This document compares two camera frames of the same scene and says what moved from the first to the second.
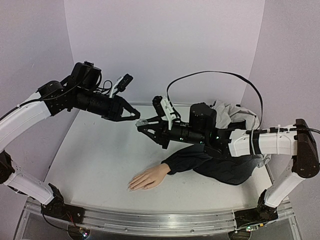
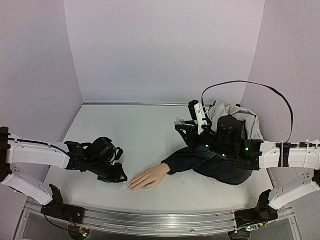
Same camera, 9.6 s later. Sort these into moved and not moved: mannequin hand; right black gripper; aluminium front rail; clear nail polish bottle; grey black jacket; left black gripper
Moved: clear nail polish bottle; right black gripper; left black gripper
Not moved: grey black jacket; aluminium front rail; mannequin hand
